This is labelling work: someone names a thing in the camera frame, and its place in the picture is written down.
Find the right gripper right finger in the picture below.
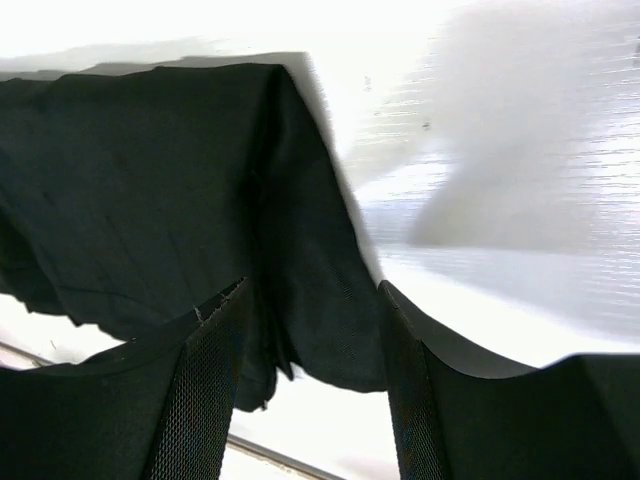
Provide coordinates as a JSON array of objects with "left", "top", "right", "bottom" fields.
[{"left": 378, "top": 281, "right": 639, "bottom": 479}]

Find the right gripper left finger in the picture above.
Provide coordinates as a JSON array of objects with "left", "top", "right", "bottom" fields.
[{"left": 1, "top": 279, "right": 250, "bottom": 480}]

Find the black skirt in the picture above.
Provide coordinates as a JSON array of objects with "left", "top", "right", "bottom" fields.
[{"left": 1, "top": 64, "right": 386, "bottom": 412}]

